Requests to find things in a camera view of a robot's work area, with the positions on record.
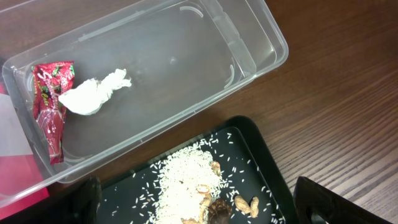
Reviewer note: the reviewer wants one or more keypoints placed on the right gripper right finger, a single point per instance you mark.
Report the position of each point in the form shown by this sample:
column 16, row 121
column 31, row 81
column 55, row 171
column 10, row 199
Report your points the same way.
column 316, row 204

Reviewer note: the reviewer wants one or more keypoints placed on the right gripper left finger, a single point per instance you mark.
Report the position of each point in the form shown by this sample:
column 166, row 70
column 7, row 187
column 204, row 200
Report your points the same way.
column 77, row 204

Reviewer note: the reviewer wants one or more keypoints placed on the white napkin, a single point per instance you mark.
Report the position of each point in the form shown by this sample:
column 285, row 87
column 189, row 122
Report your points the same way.
column 87, row 98

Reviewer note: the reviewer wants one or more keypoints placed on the red strawberry candy wrapper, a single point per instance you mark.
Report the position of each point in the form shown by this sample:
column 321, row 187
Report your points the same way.
column 50, row 81

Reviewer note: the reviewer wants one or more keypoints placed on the red plastic tray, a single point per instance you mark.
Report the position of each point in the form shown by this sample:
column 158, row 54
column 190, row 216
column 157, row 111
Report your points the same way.
column 19, row 169

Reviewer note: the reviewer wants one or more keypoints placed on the black plastic tray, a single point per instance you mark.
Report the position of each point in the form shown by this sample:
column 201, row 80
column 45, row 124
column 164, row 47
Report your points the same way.
column 248, row 149

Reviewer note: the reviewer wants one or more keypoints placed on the brown food scraps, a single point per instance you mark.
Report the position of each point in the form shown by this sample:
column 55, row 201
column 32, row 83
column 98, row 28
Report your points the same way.
column 200, row 195

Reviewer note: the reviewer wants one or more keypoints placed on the pile of white rice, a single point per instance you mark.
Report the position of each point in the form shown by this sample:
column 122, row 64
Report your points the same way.
column 168, row 178

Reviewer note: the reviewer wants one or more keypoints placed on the clear plastic bin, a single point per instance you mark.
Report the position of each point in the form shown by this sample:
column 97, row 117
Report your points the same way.
column 181, row 57

